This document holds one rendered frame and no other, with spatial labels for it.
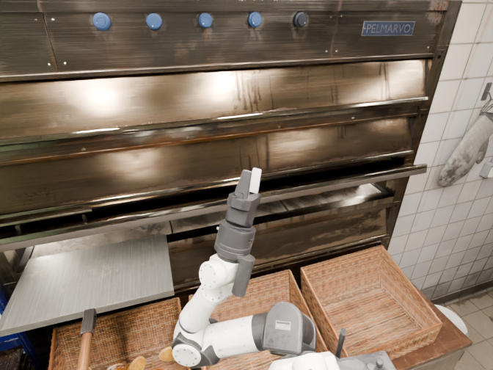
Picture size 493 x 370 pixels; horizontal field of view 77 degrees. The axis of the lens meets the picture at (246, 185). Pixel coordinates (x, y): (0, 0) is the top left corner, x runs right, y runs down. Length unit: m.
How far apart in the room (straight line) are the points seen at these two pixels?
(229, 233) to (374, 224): 1.30
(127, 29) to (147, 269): 0.85
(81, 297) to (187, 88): 0.83
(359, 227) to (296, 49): 1.04
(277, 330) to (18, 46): 1.05
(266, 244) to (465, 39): 1.29
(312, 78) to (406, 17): 0.44
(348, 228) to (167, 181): 1.04
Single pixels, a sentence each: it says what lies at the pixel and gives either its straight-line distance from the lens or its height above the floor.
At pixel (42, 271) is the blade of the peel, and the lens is 1.48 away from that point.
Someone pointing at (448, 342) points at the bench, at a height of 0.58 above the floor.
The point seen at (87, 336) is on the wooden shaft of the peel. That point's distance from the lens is 1.16.
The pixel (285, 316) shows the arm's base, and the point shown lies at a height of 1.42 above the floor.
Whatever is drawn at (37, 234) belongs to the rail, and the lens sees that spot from 1.22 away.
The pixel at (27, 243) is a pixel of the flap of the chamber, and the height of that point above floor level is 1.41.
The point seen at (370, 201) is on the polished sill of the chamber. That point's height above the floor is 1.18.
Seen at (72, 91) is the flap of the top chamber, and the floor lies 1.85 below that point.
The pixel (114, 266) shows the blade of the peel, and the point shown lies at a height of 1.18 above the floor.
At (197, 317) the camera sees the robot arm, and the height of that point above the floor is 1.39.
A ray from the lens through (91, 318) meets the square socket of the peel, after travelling 1.19.
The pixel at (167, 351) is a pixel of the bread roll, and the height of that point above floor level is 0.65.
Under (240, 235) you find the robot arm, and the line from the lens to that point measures 0.71.
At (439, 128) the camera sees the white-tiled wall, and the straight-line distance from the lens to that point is 1.85.
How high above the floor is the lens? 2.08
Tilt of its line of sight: 30 degrees down
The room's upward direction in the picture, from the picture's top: straight up
